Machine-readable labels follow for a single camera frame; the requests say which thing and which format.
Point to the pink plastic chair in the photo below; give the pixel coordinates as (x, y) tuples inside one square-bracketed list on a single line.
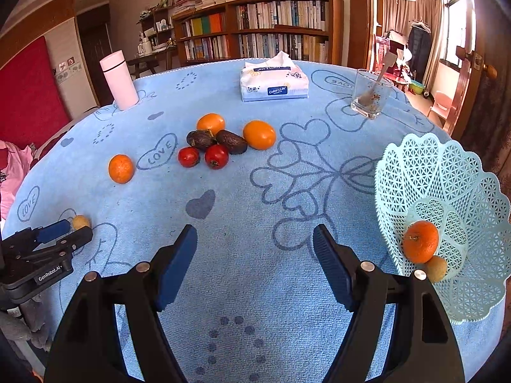
[(441, 105)]

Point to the person's left hand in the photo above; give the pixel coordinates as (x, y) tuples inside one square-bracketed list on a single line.
[(16, 329)]

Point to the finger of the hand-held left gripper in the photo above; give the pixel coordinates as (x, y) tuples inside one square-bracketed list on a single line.
[(54, 229), (78, 238)]

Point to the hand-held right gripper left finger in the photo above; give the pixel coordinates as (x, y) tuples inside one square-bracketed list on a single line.
[(175, 271)]

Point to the orange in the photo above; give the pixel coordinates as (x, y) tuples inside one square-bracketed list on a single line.
[(210, 123), (259, 134), (420, 241), (120, 168)]

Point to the dark brown wrinkled fruit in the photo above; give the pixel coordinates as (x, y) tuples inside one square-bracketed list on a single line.
[(231, 141), (201, 139)]

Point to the hanging dark garment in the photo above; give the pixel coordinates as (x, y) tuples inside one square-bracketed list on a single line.
[(419, 48)]

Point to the beige window curtain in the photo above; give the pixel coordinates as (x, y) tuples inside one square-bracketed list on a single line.
[(407, 8)]

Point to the wooden bench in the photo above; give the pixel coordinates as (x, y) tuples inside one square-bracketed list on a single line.
[(149, 62)]

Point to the pink cloth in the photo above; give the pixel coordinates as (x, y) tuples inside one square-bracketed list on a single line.
[(12, 175)]

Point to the metal spoon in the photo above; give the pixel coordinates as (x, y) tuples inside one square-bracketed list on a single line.
[(384, 71)]

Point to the small yellow fruit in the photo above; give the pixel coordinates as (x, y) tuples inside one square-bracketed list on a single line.
[(81, 222)]

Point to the large wooden bookshelf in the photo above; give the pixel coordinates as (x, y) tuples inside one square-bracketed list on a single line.
[(255, 28)]

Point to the kiwi in basket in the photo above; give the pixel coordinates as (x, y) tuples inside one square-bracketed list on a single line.
[(436, 268)]

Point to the small wooden shelf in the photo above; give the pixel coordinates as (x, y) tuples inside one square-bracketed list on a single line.
[(155, 28)]

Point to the dark wooden door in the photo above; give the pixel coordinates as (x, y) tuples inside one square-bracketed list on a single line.
[(94, 48)]

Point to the red padded panel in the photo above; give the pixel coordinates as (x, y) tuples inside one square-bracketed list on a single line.
[(28, 99)]

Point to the pink thermos bottle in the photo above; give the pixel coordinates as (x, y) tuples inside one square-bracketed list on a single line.
[(117, 79)]

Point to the white tissue pack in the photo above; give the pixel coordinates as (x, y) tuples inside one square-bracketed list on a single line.
[(275, 81)]

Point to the light blue plastic basket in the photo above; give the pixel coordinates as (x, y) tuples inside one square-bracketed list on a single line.
[(439, 183)]

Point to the brown patterned curtain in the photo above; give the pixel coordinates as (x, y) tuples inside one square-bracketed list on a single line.
[(495, 119)]

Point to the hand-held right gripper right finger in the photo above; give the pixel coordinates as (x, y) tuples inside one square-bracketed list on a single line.
[(333, 267)]

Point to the wooden door with knob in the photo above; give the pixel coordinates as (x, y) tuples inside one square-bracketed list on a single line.
[(469, 87)]

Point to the clear drinking glass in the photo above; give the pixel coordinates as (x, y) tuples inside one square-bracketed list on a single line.
[(369, 95)]

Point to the red tomato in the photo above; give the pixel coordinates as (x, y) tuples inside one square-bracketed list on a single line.
[(216, 156), (188, 156)]

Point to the green basin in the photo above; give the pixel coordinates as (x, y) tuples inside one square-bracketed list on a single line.
[(416, 87)]

